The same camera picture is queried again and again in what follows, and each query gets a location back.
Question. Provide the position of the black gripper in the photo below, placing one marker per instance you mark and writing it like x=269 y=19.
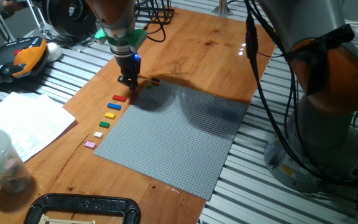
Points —
x=128 y=63

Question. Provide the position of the small lime Lego plate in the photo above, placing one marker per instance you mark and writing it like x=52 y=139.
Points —
x=148 y=85

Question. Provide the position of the narrow black Lego brick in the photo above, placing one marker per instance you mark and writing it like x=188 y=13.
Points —
x=155 y=79

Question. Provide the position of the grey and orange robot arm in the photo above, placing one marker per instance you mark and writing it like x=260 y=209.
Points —
x=322 y=77

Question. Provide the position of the long red Lego brick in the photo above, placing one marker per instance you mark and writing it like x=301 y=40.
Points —
x=119 y=98

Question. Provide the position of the long blue Lego brick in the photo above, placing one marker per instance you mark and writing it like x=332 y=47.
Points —
x=114 y=106

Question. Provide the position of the yellow Lego brick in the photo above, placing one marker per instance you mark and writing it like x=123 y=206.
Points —
x=110 y=115

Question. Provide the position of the dark green Lego brick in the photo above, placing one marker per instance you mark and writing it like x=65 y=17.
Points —
x=104 y=124

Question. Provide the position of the white Lego brick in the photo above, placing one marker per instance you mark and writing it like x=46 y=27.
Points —
x=98 y=135

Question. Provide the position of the grey Lego baseplate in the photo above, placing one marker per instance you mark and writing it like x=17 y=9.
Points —
x=172 y=140

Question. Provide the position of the light pink Lego brick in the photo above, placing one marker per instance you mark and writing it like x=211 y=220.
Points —
x=90 y=145

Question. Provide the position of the person's hand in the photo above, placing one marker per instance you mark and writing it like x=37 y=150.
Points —
x=11 y=5

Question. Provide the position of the wooden board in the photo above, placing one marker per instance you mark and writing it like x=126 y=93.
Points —
x=197 y=49

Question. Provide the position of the white computer mouse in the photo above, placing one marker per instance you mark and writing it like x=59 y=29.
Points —
x=54 y=51

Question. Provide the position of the black filament spool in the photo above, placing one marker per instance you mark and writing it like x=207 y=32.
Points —
x=64 y=15

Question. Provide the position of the thin metal rod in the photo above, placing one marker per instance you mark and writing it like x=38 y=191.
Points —
x=39 y=17

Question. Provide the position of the white printed paper sheets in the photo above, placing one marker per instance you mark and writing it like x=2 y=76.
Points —
x=26 y=124

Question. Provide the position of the orange and black teach pendant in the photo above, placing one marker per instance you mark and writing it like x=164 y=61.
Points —
x=8 y=59

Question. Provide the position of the black C-clamp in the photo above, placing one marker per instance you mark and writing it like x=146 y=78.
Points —
x=82 y=202

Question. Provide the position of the clear plastic cup with lid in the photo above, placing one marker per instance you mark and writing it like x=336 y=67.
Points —
x=2 y=161

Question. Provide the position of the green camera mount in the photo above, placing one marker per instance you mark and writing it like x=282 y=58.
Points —
x=137 y=36

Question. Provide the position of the metal post with base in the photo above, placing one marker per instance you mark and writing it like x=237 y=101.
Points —
x=222 y=9

